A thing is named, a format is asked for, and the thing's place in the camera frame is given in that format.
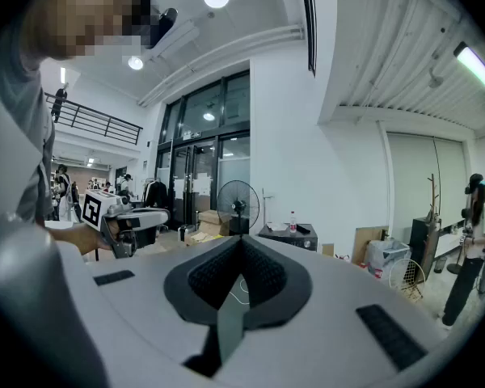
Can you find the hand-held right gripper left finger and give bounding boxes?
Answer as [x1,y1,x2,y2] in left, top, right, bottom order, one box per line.
[163,235,244,327]

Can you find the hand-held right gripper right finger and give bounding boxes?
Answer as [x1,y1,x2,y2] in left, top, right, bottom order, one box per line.
[238,235,314,331]

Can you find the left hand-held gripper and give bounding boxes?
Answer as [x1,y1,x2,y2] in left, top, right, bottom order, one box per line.
[80,188,171,260]

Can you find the person's left forearm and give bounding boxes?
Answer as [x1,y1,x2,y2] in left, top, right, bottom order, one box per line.
[50,223,106,257]

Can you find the person's left hand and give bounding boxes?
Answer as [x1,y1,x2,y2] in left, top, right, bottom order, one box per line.
[92,218,122,251]

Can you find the black hanging clothes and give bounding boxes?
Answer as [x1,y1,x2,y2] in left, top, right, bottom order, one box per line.
[142,178,171,210]

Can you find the silver metal appliance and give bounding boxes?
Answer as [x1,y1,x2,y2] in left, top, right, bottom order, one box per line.
[178,224,198,243]

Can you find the brown cardboard box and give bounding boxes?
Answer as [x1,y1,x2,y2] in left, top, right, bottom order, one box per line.
[196,209,232,238]

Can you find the white metal stand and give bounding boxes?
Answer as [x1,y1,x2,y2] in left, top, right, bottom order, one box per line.
[261,187,276,225]

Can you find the black framed glass doors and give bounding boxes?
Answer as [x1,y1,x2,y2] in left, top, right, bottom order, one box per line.
[156,70,252,230]

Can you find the brown cardboard sheet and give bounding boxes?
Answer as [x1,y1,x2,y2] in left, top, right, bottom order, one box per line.
[354,226,390,267]

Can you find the black balcony railing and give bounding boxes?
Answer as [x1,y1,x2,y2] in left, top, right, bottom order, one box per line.
[44,92,144,146]

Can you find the large clear plastic bag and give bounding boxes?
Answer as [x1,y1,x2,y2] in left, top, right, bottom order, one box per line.
[365,238,412,279]

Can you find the person's gray t-shirt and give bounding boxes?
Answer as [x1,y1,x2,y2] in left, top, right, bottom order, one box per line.
[0,26,57,226]

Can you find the black cabinet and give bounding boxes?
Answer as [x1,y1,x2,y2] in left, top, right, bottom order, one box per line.
[408,215,443,275]

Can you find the wooden coat rack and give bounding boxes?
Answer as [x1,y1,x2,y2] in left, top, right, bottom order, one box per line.
[425,173,445,226]

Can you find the white ceiling pipes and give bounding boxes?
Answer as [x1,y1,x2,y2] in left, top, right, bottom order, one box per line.
[137,23,306,108]

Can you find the white roller blind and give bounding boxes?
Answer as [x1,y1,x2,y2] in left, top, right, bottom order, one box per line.
[386,131,468,240]

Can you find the person's head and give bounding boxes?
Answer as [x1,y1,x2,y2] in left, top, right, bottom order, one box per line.
[22,0,153,62]

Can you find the black ceiling air vent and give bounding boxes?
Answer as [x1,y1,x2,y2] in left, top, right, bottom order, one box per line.
[298,0,318,77]

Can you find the long tube ceiling light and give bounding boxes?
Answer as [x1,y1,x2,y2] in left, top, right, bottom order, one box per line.
[452,40,485,92]

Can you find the white cable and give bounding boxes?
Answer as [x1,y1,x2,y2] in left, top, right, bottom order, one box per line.
[228,276,251,306]

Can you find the black pedestal fan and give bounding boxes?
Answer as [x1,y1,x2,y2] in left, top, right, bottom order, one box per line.
[216,179,261,237]

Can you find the black head-mounted camera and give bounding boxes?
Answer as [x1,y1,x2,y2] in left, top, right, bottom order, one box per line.
[139,0,179,51]

